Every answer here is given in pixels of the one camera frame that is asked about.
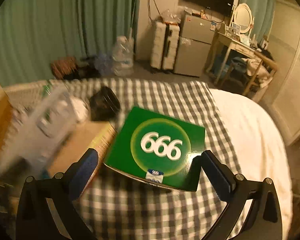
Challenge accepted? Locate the checkered cloth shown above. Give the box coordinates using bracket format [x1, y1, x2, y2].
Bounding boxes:
[11, 78, 242, 239]

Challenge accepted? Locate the right green curtain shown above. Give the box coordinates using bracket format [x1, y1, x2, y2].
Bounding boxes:
[239, 0, 275, 42]

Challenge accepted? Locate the clear plastic bag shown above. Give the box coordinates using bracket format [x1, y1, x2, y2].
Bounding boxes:
[0, 84, 78, 177]

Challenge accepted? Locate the black small pouch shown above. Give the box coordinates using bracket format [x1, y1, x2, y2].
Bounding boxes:
[89, 86, 121, 121]

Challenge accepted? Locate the wooden chair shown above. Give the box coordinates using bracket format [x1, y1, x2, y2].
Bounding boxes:
[220, 51, 279, 96]

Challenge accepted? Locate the green 666 box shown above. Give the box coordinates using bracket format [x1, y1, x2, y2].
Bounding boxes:
[104, 107, 205, 192]

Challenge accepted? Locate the green curtain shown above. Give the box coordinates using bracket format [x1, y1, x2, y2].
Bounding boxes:
[0, 0, 140, 86]
[239, 0, 275, 42]

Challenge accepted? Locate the white dressing table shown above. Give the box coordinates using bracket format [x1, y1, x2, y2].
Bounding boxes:
[206, 28, 263, 86]

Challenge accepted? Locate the patterned brown bag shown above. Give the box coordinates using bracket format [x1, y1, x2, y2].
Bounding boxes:
[50, 57, 77, 80]

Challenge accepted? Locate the large water bottle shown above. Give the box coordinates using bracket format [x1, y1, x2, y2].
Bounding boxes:
[112, 36, 133, 76]

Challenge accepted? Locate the grey mini fridge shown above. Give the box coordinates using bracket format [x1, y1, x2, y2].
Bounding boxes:
[174, 14, 215, 77]

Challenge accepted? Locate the white oval mirror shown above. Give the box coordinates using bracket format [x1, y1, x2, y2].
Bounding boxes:
[233, 3, 254, 34]

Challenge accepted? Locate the cardboard box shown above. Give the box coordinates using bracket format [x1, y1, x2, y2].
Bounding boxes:
[0, 74, 118, 181]

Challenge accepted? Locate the white suitcase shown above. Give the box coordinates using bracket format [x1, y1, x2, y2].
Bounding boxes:
[150, 22, 180, 71]

